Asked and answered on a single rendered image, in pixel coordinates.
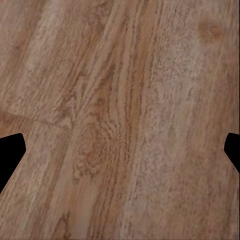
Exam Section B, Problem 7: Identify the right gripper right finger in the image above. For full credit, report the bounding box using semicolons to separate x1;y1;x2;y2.
224;133;240;173

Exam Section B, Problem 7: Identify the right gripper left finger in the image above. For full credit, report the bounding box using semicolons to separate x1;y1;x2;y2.
0;133;26;193

